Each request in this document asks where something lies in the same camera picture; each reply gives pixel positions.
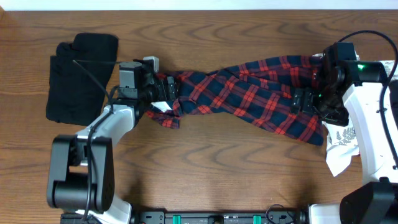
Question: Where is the black folded garment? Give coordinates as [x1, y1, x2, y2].
[46, 33, 119, 126]

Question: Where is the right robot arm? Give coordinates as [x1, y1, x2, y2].
[290, 41, 397, 223]

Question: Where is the red navy plaid shirt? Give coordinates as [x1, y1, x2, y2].
[146, 55, 323, 146]

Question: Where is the white fern print cloth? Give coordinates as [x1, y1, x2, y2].
[310, 52, 398, 177]

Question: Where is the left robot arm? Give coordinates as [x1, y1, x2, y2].
[47, 56, 177, 223]

